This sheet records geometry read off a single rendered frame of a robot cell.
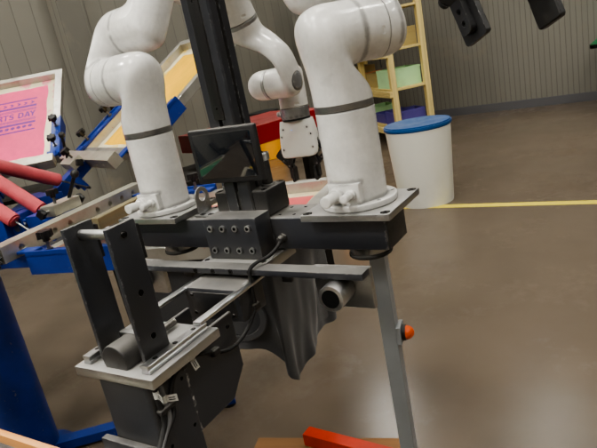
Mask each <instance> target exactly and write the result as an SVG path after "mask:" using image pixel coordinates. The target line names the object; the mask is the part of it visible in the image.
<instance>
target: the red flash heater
mask: <svg viewBox="0 0 597 448"><path fill-rule="evenodd" d="M308 107H309V105H308ZM277 112H280V110H277V111H269V112H266V113H262V114H259V115H255V116H250V120H251V123H255V124H256V127H257V132H258V136H259V144H260V145H261V144H265V143H268V142H270V141H273V140H279V139H280V122H282V121H283V120H282V119H281V118H280V117H277V115H276V113H277ZM309 112H310V116H312V117H313V119H314V122H315V125H316V127H317V122H316V117H315V112H314V108H309ZM179 144H180V147H181V151H182V153H189V154H193V153H192V149H191V146H190V142H189V138H188V135H187V134H184V135H180V136H179Z"/></svg>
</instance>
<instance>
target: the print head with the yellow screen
mask: <svg viewBox="0 0 597 448"><path fill-rule="evenodd" d="M160 66H161V68H162V70H163V75H164V82H165V96H166V103H167V108H168V113H169V117H170V121H171V126H173V124H174V123H175V122H176V121H177V120H178V118H179V117H180V116H181V115H182V114H183V112H184V111H185V110H186V109H187V108H186V107H185V105H186V103H187V102H188V101H189V100H190V99H191V97H192V96H193V95H194V94H195V93H196V91H197V90H198V89H199V88H200V87H201V86H200V83H199V78H198V75H197V71H196V67H195V60H194V56H193V53H192V49H191V44H190V41H189V39H187V40H184V41H181V42H179V44H178V45H177V46H176V47H175V48H174V49H173V50H172V51H171V52H170V54H169V55H168V56H167V57H166V58H165V59H164V60H163V61H162V62H161V64H160ZM99 112H100V113H102V112H104V113H107V115H106V117H105V118H104V119H103V120H102V121H101V122H100V123H99V124H98V125H97V127H96V128H95V129H94V130H93V131H92V132H91V133H90V134H89V135H88V136H87V137H86V136H85V129H83V128H81V129H79V130H78V131H77V132H76V136H77V137H81V136H82V137H85V140H84V141H83V142H82V143H81V144H80V145H79V146H78V147H77V149H76V151H70V149H69V148H68V147H66V144H65V141H64V137H65V133H64V132H59V133H58V136H59V138H61V142H62V145H63V149H62V150H61V151H60V153H61V154H62V156H61V157H60V160H61V163H60V165H61V166H62V167H63V168H65V169H66V170H68V171H67V172H66V173H65V174H64V176H63V177H62V180H65V181H69V182H71V179H72V177H71V175H70V172H71V171H72V170H78V171H79V176H78V177H77V178H76V180H75V183H76V184H80V185H84V186H87V188H88V189H91V188H92V187H90V186H89V185H88V184H87V183H86V182H85V181H84V180H82V178H83V177H84V175H85V174H86V173H87V172H88V171H89V170H90V169H91V168H92V167H93V168H105V169H116V168H117V167H118V166H119V165H120V164H121V162H122V161H123V160H130V161H131V159H130V155H129V152H128V148H127V146H126V142H125V139H124V136H123V130H122V123H121V114H122V106H116V107H114V108H113V109H112V110H111V111H110V112H109V113H108V112H107V107H103V106H100V108H99ZM69 187H70V184H68V183H65V182H61V183H60V185H58V186H54V187H53V188H57V189H58V191H59V192H60V191H62V194H63V196H64V197H65V196H67V195H68V191H69ZM74 187H76V188H77V189H80V188H81V189H83V190H84V191H85V190H86V189H87V188H83V187H79V186H76V185H74Z"/></svg>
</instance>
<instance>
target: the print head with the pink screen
mask: <svg viewBox="0 0 597 448"><path fill-rule="evenodd" d="M64 76H65V74H64V72H63V69H62V68H61V69H56V70H51V71H46V72H42V73H37V74H33V75H28V76H19V77H14V78H10V79H5V80H1V81H0V159H2V160H5V161H9V162H13V163H16V164H23V165H26V166H30V167H34V168H37V169H41V170H47V169H51V168H55V167H56V166H57V163H61V160H60V157H61V156H62V154H61V153H60V151H61V150H62V149H63V145H62V142H61V138H59V136H58V133H59V132H64V133H65V137H64V141H65V142H66V125H65V123H64V121H63V102H64Z"/></svg>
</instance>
